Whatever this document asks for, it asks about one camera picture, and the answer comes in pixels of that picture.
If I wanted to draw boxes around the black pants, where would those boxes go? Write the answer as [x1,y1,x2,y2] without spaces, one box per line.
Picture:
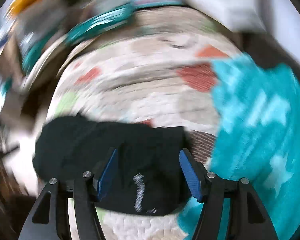
[33,115,190,216]

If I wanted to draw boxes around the turquoise fleece blanket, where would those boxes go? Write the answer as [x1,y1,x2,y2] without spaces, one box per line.
[177,53,300,240]

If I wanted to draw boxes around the patchwork quilted bed cover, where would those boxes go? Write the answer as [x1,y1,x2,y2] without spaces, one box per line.
[46,6,243,240]

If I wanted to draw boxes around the teal long package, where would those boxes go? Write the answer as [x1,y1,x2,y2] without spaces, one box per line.
[64,3,134,46]

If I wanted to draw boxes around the light blue shapes box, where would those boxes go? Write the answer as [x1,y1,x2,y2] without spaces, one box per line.
[130,0,185,10]

